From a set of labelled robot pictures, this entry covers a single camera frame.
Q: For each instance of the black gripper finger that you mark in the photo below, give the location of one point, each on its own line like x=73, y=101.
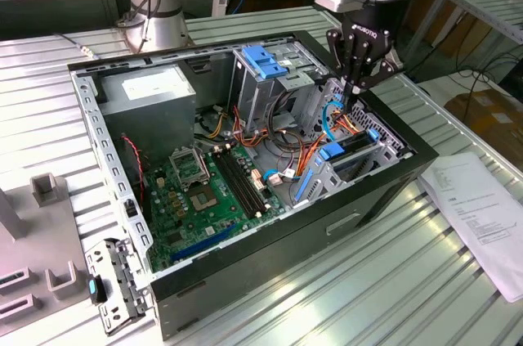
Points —
x=386, y=68
x=337, y=47

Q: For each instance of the hard disk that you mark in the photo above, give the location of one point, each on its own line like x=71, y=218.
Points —
x=330, y=151

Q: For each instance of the grey metal disk bay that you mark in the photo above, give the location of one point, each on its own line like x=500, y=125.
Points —
x=367, y=166

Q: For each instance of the blue drive cage latch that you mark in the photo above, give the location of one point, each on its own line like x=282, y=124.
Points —
x=263, y=61

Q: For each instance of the grey metal drive cage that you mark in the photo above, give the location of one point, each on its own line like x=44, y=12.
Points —
x=255, y=96

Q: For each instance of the brown cardboard box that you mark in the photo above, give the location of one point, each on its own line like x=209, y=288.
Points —
x=490, y=117

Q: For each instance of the metal slat side table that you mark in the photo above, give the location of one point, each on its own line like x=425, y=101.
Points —
x=486, y=6

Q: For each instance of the black RAM slot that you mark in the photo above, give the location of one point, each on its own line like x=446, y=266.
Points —
x=237, y=186
x=247, y=180

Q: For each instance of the printed white paper sheet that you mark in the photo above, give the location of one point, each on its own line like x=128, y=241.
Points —
x=478, y=219

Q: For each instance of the grey power supply unit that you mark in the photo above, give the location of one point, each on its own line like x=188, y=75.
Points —
x=151, y=117

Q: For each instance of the black open PC case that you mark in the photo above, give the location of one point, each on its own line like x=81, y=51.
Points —
x=286, y=248

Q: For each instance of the green motherboard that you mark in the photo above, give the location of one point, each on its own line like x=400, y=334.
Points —
x=192, y=227

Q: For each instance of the blue expansion slot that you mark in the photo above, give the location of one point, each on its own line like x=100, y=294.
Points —
x=204, y=244

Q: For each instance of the black clip blue button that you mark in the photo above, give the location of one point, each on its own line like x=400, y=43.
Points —
x=97, y=289

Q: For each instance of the grey parts rack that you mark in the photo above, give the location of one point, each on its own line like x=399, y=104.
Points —
x=37, y=239

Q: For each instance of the metal rear bracket latch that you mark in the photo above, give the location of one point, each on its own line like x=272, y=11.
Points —
x=120, y=280

